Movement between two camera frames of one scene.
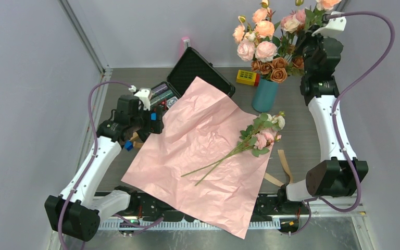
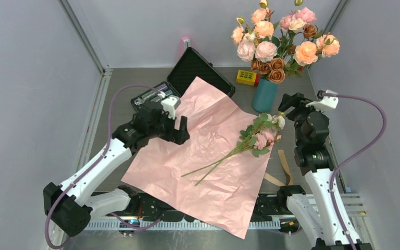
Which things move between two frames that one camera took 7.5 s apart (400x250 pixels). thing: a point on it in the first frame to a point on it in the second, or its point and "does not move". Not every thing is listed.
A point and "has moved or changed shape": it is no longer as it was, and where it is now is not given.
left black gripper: [153, 126] to [178, 136]
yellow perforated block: [248, 77] does not move
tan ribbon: [286, 168] does not move
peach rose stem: [314, 17] has moved or changed shape
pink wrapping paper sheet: [198, 164] does not move
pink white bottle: [185, 43] does not move
